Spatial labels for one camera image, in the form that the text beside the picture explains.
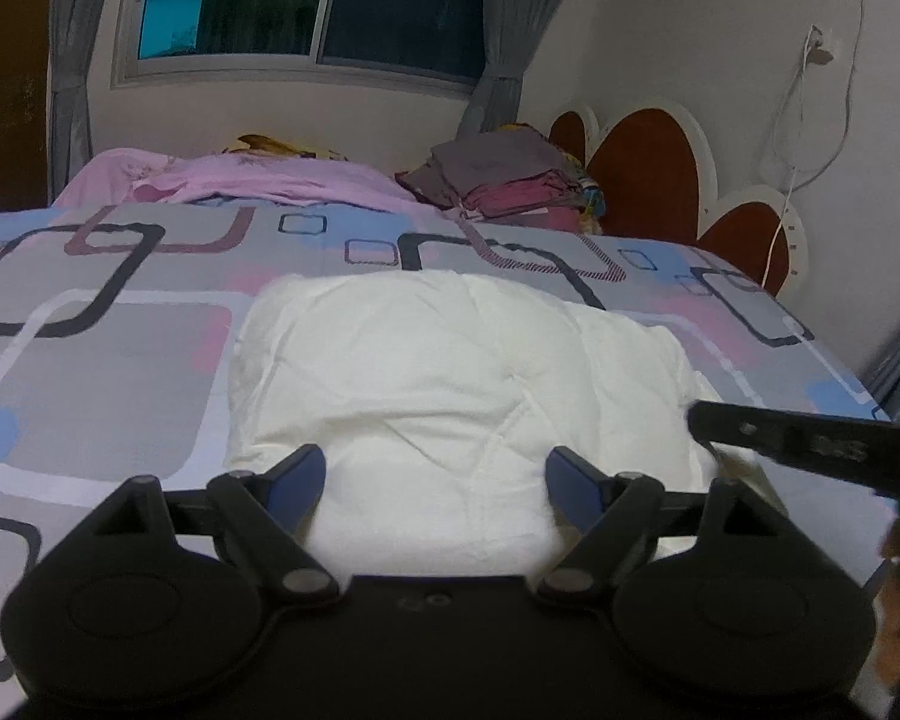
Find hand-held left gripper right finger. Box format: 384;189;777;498
536;445;790;602

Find thin white wall cable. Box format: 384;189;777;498
793;0;871;192

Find pink blanket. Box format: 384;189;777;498
49;146;422;212

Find grey folded clothes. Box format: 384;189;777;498
396;126;575;212

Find white quilted comforter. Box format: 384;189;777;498
225;270;767;580

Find white charger cable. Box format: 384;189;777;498
763;34;826;295

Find brown petal-shaped headboard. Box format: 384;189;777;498
546;96;809;302

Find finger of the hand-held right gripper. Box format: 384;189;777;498
688;400;796;470

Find sliding glass window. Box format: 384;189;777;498
111;0;490;100

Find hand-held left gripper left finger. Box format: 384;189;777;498
94;444;343;602

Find yellow printed pillow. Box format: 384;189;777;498
238;133;350;163

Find maroon folded clothes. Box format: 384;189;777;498
459;174;595;224

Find brown wooden door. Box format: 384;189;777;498
0;0;58;217

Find bed with patterned sheet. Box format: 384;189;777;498
0;199;900;720

